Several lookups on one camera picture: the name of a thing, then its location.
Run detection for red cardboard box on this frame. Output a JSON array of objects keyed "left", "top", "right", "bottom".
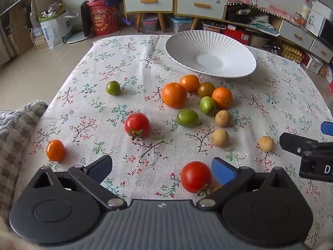
[{"left": 222, "top": 28, "right": 250, "bottom": 45}]

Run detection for clear plastic storage box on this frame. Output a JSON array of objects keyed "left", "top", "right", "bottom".
[{"left": 169, "top": 16, "right": 193, "bottom": 33}]

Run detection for black flat panel stand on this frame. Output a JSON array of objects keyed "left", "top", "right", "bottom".
[{"left": 67, "top": 1, "right": 93, "bottom": 44}]

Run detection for red tomato with stem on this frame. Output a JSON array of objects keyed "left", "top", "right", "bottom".
[{"left": 125, "top": 113, "right": 150, "bottom": 140}]

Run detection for floral tablecloth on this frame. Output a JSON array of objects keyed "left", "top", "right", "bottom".
[{"left": 12, "top": 34, "right": 333, "bottom": 249}]

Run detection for yellow egg carton stack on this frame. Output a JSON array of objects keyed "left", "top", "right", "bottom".
[{"left": 282, "top": 42, "right": 303, "bottom": 64}]

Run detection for tan longan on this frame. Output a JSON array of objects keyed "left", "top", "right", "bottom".
[
  {"left": 258, "top": 136, "right": 274, "bottom": 152},
  {"left": 211, "top": 129, "right": 229, "bottom": 147},
  {"left": 215, "top": 110, "right": 231, "bottom": 128}
]

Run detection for pink cloth on cabinet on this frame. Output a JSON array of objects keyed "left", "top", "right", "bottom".
[{"left": 227, "top": 0, "right": 296, "bottom": 24}]

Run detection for checkered grey cushion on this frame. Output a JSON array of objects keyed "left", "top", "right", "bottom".
[{"left": 0, "top": 100, "right": 48, "bottom": 220}]

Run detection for large orange mandarin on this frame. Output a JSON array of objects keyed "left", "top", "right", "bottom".
[{"left": 161, "top": 82, "right": 187, "bottom": 108}]

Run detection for small orange mandarin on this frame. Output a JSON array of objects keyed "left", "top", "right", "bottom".
[{"left": 212, "top": 87, "right": 233, "bottom": 110}]

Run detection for low wooden tv cabinet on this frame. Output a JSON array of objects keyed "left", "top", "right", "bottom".
[{"left": 227, "top": 0, "right": 332, "bottom": 63}]

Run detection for wooden bookshelf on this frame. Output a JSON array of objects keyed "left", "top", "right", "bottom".
[{"left": 1, "top": 0, "right": 62, "bottom": 65}]

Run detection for white ribbed plate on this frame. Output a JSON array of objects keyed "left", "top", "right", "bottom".
[{"left": 165, "top": 30, "right": 256, "bottom": 78}]

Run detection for olive brown tomato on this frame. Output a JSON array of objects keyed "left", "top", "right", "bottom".
[{"left": 198, "top": 82, "right": 215, "bottom": 98}]

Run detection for red snack bucket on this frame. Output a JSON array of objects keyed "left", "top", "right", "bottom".
[{"left": 87, "top": 0, "right": 119, "bottom": 36}]

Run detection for white paper shopping bag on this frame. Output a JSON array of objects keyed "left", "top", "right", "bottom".
[{"left": 38, "top": 3, "right": 78, "bottom": 49}]

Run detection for small orange cherry tomato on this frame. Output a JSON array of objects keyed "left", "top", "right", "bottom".
[{"left": 46, "top": 139, "right": 66, "bottom": 162}]

